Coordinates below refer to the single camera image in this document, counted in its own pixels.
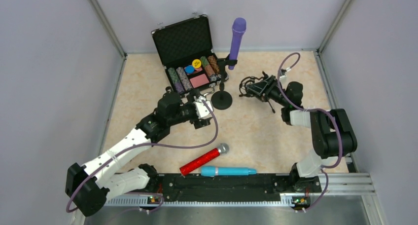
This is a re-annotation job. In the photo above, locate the black poker chip case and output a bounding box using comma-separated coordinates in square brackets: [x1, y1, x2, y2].
[151, 14, 221, 98]

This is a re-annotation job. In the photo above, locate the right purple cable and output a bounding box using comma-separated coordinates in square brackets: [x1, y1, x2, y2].
[277, 52, 344, 213]

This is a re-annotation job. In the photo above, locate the light blue microphone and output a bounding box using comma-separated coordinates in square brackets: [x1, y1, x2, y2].
[201, 166, 257, 177]

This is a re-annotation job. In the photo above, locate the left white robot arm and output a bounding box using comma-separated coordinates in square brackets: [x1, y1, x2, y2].
[65, 87, 216, 217]

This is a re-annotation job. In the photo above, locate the orange black chip row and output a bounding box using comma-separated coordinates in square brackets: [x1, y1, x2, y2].
[207, 55, 222, 80]

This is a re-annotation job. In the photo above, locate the green blue chip row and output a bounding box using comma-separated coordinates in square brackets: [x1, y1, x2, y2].
[168, 68, 185, 94]

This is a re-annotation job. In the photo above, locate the red glitter microphone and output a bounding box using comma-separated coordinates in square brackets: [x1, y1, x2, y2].
[179, 143, 229, 176]

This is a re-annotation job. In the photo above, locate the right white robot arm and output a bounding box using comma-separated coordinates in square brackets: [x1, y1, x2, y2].
[239, 74, 357, 191]

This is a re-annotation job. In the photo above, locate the blue dealer button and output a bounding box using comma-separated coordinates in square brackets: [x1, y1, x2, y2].
[184, 65, 195, 75]

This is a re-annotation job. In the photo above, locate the purple microphone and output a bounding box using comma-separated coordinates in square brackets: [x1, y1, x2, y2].
[228, 17, 246, 70]

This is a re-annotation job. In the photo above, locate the yellow big blind button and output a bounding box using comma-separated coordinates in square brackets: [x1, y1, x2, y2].
[191, 59, 202, 69]

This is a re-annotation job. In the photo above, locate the black shock mount tripod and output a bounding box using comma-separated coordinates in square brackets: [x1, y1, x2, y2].
[239, 72, 277, 113]

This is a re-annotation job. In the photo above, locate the black tripod mic stand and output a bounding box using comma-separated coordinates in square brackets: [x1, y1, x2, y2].
[165, 86, 174, 94]

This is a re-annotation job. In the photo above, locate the green red chip row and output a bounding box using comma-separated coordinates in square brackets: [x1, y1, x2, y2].
[200, 56, 217, 82]

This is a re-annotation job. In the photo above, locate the red card deck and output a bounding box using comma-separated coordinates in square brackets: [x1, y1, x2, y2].
[190, 74, 209, 88]
[192, 67, 202, 74]

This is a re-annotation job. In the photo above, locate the black round base mic stand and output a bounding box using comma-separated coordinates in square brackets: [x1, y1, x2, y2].
[211, 55, 238, 110]

